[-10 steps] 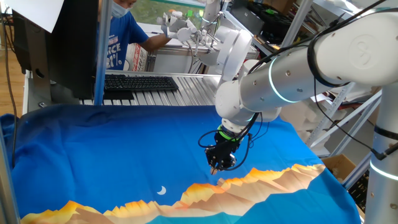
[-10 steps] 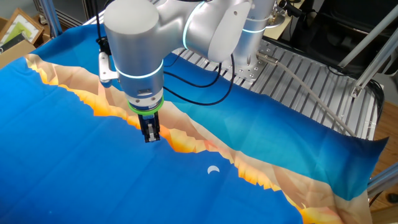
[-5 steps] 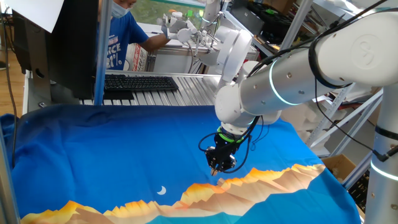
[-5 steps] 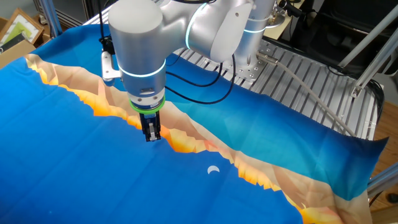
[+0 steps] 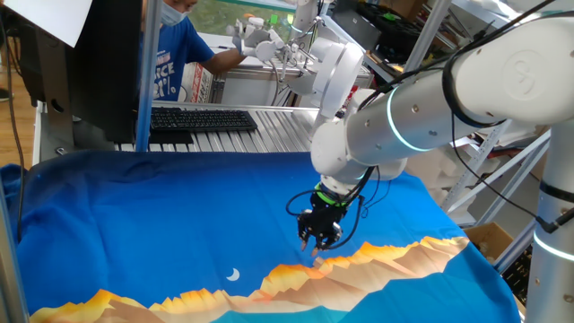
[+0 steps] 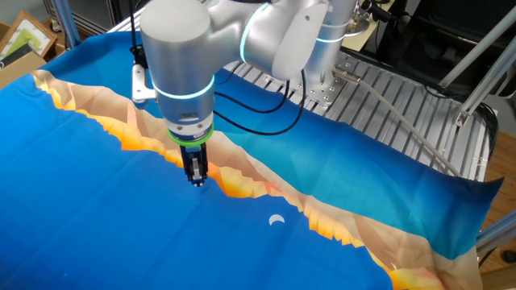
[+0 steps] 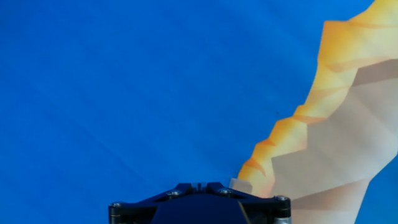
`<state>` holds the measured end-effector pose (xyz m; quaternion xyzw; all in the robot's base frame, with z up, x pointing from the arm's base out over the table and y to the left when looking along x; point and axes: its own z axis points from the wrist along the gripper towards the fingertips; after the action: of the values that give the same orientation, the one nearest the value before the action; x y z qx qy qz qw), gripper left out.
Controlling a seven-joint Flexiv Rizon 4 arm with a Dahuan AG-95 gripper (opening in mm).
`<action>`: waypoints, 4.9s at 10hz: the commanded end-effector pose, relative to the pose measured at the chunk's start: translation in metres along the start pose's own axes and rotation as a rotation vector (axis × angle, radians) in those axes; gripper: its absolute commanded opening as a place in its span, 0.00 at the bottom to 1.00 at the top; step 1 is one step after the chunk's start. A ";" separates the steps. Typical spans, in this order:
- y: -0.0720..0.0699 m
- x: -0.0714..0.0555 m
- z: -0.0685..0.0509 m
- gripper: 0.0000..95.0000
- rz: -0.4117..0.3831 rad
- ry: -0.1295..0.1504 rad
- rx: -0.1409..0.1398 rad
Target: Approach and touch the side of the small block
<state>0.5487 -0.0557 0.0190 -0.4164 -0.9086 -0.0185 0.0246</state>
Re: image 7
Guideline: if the blue and orange tablecloth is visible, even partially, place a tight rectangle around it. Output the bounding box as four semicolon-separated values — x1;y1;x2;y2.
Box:
0;0;398;224

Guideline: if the small beige block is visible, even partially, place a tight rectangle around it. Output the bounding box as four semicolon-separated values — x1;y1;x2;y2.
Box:
229;177;253;194

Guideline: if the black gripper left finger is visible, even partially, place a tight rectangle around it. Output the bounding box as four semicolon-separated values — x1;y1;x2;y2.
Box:
108;182;200;224

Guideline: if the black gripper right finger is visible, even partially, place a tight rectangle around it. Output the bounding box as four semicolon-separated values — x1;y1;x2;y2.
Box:
198;182;292;224

